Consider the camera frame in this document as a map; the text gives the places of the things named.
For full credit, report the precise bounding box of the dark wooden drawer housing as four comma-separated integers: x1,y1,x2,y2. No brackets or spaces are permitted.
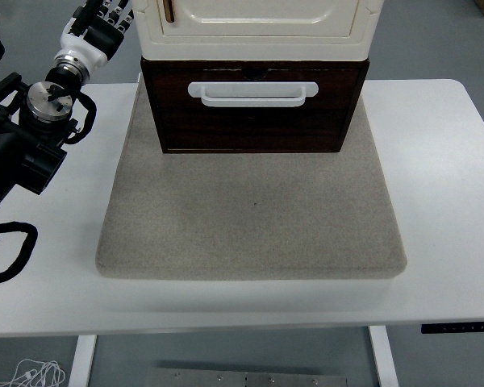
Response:
140,56,371,156

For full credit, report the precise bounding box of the white cable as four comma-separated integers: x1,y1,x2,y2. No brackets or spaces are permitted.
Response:
0,359,67,387

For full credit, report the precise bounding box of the black table control panel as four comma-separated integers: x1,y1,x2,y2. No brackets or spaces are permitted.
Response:
421,320,484,335

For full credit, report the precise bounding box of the dark drawer with white handle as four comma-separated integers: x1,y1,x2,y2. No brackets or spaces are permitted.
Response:
148,66,362,112

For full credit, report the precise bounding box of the white table leg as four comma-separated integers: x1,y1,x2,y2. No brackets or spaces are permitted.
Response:
367,325,401,387
68,335,99,387

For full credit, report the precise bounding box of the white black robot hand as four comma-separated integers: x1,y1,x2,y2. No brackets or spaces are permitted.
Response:
55,0,136,70

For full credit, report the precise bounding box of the beige fabric mat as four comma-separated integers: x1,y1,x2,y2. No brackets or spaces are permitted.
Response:
95,82,408,281

